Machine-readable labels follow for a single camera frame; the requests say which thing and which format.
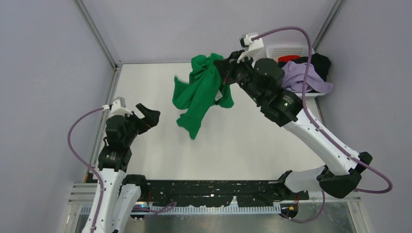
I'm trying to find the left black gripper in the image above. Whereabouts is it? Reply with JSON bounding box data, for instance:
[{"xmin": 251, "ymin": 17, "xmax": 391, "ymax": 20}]
[{"xmin": 123, "ymin": 103, "xmax": 159, "ymax": 146}]

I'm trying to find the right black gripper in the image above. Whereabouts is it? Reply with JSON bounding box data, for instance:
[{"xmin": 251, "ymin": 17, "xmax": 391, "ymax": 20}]
[{"xmin": 215, "ymin": 48, "xmax": 264, "ymax": 103}]

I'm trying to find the green t shirt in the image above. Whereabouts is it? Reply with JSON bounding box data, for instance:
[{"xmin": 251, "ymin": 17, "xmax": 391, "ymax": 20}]
[{"xmin": 172, "ymin": 53, "xmax": 234, "ymax": 140}]

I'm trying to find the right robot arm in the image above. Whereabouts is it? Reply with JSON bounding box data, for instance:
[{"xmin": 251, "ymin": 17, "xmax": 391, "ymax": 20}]
[{"xmin": 214, "ymin": 58, "xmax": 372, "ymax": 199}]

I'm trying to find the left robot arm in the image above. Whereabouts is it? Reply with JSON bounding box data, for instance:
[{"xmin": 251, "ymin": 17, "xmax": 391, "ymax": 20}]
[{"xmin": 82, "ymin": 100, "xmax": 160, "ymax": 233}]

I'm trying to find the white laundry basket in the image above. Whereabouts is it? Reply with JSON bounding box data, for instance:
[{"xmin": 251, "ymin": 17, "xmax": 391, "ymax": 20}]
[{"xmin": 266, "ymin": 45, "xmax": 327, "ymax": 96}]

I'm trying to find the red t shirt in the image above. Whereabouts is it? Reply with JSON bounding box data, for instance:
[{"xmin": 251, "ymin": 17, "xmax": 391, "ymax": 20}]
[{"xmin": 278, "ymin": 55, "xmax": 300, "ymax": 64}]

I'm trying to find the lavender t shirt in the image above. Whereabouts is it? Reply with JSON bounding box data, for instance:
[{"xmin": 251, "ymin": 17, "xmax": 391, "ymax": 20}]
[{"xmin": 282, "ymin": 61, "xmax": 333, "ymax": 93}]

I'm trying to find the black t shirt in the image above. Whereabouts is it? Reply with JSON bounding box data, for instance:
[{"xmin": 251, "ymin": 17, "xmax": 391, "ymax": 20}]
[{"xmin": 278, "ymin": 53, "xmax": 332, "ymax": 81}]

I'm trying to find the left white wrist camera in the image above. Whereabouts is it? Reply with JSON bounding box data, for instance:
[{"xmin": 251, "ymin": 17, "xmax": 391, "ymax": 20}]
[{"xmin": 109, "ymin": 97, "xmax": 132, "ymax": 117}]

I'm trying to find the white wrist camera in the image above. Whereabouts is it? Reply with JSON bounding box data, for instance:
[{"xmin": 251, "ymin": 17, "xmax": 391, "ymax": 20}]
[
  {"xmin": 237, "ymin": 32, "xmax": 264, "ymax": 63},
  {"xmin": 109, "ymin": 97, "xmax": 132, "ymax": 117}
]

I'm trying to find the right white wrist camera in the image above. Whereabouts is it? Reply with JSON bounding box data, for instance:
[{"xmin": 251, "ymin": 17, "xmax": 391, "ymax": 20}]
[{"xmin": 237, "ymin": 32, "xmax": 264, "ymax": 63}]

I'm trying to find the left corner frame post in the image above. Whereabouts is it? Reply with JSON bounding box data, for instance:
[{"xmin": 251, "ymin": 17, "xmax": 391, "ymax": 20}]
[{"xmin": 74, "ymin": 0, "xmax": 122, "ymax": 70}]

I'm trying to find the corner frame post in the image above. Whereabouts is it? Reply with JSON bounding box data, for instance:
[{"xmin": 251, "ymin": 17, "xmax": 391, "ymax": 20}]
[
  {"xmin": 312, "ymin": 0, "xmax": 346, "ymax": 51},
  {"xmin": 74, "ymin": 0, "xmax": 122, "ymax": 70}
]

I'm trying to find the slotted cable duct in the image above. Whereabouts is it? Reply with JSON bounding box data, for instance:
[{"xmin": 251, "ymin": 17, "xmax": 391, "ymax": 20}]
[{"xmin": 79, "ymin": 205, "xmax": 282, "ymax": 216}]

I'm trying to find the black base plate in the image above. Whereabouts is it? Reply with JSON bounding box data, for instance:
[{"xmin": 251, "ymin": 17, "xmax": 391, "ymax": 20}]
[{"xmin": 138, "ymin": 180, "xmax": 309, "ymax": 207}]

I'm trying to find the right corner frame post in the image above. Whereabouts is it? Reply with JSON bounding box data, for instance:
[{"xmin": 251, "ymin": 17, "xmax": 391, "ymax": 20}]
[{"xmin": 312, "ymin": 0, "xmax": 346, "ymax": 51}]

